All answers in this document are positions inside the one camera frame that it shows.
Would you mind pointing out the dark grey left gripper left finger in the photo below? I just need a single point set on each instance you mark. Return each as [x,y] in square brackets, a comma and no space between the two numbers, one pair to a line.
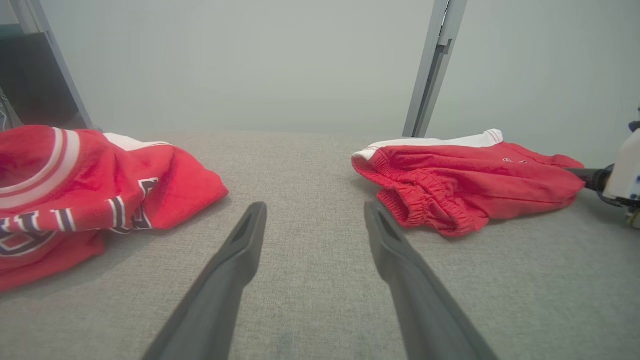
[220,290]

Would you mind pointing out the red white shorts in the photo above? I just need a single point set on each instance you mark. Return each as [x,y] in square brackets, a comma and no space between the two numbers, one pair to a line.
[475,180]

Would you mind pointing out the red basketball jersey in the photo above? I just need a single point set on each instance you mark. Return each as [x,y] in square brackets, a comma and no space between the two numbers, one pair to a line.
[100,180]

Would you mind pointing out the grey metal wall post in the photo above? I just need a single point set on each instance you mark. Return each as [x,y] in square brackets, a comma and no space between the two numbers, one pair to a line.
[432,65]

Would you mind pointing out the grey frame with dark panel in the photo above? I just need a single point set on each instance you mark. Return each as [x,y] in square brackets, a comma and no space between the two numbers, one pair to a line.
[35,80]

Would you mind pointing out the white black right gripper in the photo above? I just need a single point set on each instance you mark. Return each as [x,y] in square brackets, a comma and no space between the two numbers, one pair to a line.
[627,175]

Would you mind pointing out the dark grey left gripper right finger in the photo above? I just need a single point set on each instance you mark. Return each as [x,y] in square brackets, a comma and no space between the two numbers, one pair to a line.
[420,300]

